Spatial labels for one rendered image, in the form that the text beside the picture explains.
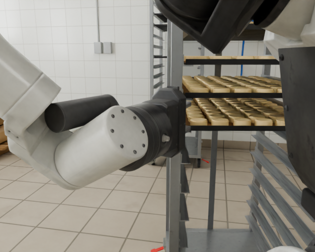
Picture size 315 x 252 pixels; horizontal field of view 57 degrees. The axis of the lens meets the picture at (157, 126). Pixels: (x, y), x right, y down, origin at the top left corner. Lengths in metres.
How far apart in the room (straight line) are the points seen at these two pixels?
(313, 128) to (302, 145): 0.04
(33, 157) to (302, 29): 0.31
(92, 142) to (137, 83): 3.20
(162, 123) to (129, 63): 3.12
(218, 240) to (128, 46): 2.50
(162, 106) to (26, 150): 0.21
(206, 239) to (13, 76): 1.42
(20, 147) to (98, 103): 0.10
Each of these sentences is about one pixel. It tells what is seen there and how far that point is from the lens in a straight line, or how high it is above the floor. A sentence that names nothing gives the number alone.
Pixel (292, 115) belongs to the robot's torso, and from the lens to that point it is 0.38.
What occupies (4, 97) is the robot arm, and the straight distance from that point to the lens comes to 0.32.
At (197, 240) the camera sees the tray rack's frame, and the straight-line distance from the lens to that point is 1.61.
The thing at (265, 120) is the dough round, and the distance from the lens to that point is 0.89.
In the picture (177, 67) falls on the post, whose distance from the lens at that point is 0.77.
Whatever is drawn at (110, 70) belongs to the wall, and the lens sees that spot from 3.60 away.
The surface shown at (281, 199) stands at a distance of 1.28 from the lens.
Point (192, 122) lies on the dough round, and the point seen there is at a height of 0.88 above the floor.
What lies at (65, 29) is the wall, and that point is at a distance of 3.83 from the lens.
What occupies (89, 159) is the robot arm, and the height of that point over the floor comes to 0.95.
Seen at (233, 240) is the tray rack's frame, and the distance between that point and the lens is 1.63.
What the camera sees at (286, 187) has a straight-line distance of 1.20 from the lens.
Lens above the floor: 1.06
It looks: 14 degrees down
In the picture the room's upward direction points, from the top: straight up
